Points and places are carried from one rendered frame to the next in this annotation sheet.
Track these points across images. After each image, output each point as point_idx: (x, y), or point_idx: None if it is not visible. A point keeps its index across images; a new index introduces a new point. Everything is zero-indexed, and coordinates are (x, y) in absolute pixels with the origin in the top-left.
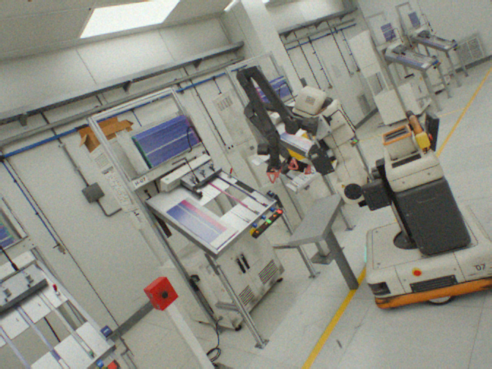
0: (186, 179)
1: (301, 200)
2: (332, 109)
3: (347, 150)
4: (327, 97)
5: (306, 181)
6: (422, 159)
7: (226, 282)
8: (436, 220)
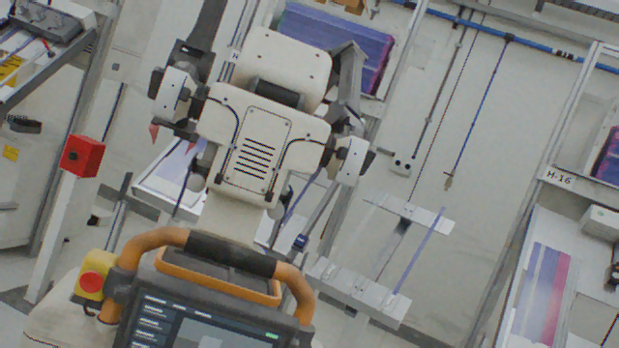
0: None
1: (352, 333)
2: (211, 88)
3: (203, 208)
4: (301, 93)
5: (333, 287)
6: (52, 296)
7: (109, 228)
8: None
